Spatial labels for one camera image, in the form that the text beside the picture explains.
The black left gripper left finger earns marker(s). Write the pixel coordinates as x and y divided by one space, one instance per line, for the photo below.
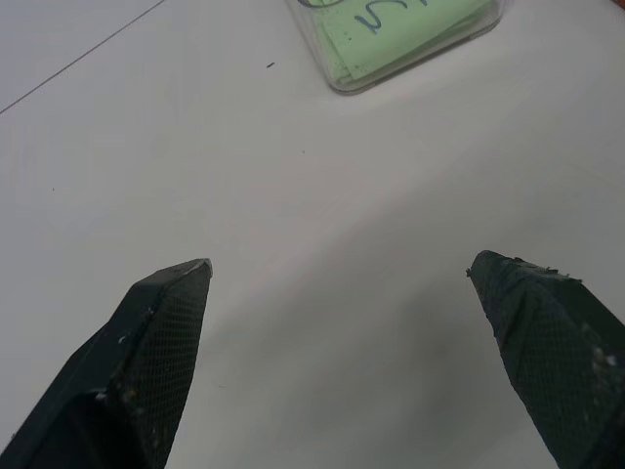
146 361

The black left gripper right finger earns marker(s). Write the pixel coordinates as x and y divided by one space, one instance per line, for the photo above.
552 352

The green paper note with writing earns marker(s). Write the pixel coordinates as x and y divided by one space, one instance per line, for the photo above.
400 34

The clear plastic box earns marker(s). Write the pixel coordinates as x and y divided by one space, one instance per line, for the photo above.
398 41

